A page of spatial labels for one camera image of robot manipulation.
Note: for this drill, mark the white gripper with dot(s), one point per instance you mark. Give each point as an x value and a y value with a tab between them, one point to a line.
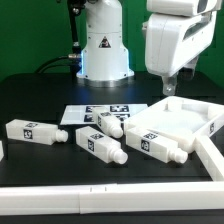
173	42

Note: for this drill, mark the white block left edge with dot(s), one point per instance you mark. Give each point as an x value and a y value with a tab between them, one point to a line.
1	151

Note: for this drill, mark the white desk top tray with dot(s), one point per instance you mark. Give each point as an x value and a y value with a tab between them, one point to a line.
180	119

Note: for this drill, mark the white right fence bar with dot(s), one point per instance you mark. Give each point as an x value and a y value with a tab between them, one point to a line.
210	157

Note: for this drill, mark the white front fence bar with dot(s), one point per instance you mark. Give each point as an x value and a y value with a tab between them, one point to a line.
83	199

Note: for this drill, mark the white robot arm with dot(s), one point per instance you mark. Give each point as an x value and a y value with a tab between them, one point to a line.
105	60

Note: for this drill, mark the white marker sheet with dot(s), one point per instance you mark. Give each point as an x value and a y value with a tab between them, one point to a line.
82	114

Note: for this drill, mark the white fence bar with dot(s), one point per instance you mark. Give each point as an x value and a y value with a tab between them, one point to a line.
83	199
210	157

